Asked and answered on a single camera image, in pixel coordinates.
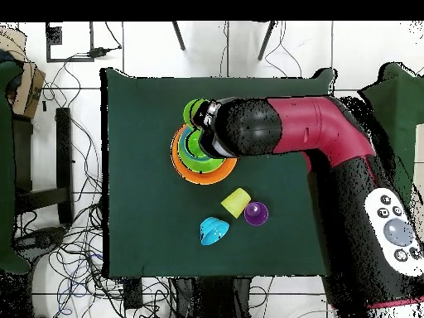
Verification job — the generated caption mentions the large orange plastic bowl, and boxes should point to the large orange plastic bowl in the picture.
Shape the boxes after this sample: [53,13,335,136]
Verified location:
[170,123,239,186]

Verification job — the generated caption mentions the green plastic bowl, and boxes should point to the green plastic bowl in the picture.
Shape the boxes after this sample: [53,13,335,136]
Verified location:
[176,127,228,174]

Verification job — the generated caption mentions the green plastic cup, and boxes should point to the green plastic cup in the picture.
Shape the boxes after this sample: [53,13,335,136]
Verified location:
[182,98,210,128]
[187,129,210,158]

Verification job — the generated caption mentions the yellow plastic cup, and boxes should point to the yellow plastic cup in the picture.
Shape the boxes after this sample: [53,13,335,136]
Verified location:
[220,187,252,220]

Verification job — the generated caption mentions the ribbed cyan plastic bowl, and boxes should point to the ribbed cyan plastic bowl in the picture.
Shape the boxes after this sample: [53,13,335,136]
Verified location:
[199,216,230,247]

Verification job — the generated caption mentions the purple plastic cup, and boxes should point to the purple plastic cup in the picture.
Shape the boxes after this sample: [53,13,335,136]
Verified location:
[243,201,270,227]

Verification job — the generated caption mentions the dark green table cloth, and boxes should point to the dark green table cloth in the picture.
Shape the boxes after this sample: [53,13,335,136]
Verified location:
[100,67,337,278]

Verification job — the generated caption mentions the black power strip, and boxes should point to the black power strip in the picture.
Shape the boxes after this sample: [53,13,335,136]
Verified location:
[123,277,143,309]

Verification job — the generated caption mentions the black tripod leg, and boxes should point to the black tripod leg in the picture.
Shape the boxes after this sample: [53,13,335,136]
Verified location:
[257,21,277,61]
[171,21,186,51]

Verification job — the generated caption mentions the black power adapter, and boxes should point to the black power adapter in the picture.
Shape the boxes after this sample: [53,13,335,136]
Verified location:
[89,46,122,58]

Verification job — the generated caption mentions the black stand base with knob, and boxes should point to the black stand base with knob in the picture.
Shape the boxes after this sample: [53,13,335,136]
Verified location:
[14,226,67,256]

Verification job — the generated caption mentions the green-clothed side table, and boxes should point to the green-clothed side table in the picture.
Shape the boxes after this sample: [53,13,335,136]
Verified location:
[357,62,424,206]
[0,60,32,275]

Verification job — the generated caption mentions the brown cardboard box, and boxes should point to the brown cardboard box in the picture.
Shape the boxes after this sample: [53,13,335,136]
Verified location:
[0,26,46,119]

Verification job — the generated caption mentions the white boxes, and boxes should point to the white boxes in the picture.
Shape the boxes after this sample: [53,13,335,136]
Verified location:
[412,123,424,233]

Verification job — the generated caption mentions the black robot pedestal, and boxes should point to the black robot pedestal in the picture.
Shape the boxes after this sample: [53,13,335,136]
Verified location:
[171,277,253,318]

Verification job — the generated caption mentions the black bench frame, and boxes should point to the black bench frame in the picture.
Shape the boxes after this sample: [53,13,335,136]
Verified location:
[12,107,75,226]

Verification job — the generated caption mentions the black square floor frame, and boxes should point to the black square floor frame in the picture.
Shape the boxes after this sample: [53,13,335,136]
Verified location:
[45,22,95,63]

